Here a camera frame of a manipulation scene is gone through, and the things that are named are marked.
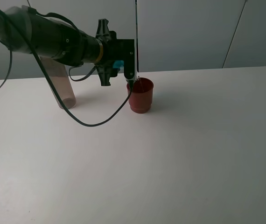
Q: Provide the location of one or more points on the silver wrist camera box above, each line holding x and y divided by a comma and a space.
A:
129, 60

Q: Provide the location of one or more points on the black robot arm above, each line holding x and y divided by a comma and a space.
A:
23, 29

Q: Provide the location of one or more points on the red plastic cup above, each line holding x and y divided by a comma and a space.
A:
141, 95

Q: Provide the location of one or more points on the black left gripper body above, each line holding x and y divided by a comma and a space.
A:
113, 50

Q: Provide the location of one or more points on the teal translucent plastic cup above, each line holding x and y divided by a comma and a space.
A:
118, 64

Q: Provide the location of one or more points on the clear smoky plastic bottle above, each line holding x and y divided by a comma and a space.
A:
59, 77

